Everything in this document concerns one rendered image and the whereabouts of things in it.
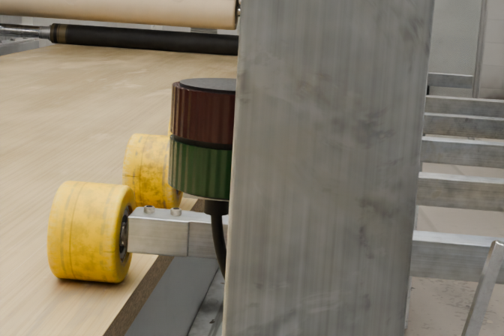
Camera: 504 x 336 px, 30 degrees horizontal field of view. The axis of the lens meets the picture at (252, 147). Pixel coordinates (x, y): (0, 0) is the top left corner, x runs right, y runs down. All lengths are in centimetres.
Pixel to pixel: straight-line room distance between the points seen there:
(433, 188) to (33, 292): 44
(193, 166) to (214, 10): 259
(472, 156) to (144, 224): 60
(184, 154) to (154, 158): 55
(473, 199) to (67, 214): 44
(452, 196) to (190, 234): 34
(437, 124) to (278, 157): 131
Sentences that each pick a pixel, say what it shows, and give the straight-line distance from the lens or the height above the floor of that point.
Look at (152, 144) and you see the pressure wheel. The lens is 99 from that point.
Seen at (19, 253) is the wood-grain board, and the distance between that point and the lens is 86.
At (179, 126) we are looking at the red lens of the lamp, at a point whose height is 108.
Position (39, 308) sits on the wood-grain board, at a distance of 73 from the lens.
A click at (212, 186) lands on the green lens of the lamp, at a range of 42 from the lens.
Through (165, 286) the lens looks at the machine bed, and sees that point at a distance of 121.
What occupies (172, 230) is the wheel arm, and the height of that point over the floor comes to 95.
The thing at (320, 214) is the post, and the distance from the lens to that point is 18.
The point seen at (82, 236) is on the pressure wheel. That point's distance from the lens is 74.
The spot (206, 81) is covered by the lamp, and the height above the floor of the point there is 110.
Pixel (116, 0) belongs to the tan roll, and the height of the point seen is 106.
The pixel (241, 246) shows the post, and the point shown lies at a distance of 18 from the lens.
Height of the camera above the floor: 115
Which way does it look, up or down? 10 degrees down
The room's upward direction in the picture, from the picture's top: 3 degrees clockwise
